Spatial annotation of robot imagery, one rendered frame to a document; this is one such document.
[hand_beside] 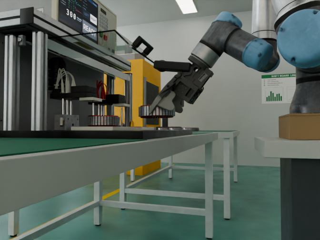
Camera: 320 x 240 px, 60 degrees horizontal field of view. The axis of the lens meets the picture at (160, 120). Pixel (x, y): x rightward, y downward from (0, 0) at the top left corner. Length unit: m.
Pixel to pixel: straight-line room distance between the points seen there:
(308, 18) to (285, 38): 0.06
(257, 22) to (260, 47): 0.17
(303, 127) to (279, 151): 0.11
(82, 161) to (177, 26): 6.45
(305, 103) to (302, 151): 0.17
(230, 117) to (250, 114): 0.42
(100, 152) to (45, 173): 0.12
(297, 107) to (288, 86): 5.45
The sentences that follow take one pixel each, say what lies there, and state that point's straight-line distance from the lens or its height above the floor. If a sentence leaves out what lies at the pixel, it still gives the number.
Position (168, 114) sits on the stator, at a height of 0.82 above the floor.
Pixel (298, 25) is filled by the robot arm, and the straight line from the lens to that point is 0.71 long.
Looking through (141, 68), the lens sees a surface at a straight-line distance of 4.74.
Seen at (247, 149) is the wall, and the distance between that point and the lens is 6.17.
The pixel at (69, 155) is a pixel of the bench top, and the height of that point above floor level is 0.74.
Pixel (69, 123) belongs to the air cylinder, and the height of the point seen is 0.79.
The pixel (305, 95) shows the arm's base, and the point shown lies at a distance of 0.82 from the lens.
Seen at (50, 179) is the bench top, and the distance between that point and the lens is 0.33.
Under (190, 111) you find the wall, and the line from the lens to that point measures 6.29.
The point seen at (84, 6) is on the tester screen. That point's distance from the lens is 1.19.
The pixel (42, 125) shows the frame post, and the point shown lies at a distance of 0.86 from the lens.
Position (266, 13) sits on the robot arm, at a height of 1.11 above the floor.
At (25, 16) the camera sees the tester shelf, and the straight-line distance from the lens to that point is 0.91.
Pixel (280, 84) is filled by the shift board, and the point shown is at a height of 1.68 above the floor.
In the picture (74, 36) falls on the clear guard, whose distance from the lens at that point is 0.94.
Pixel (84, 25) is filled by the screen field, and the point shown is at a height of 1.17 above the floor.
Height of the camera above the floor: 0.78
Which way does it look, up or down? 2 degrees up
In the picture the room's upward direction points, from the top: straight up
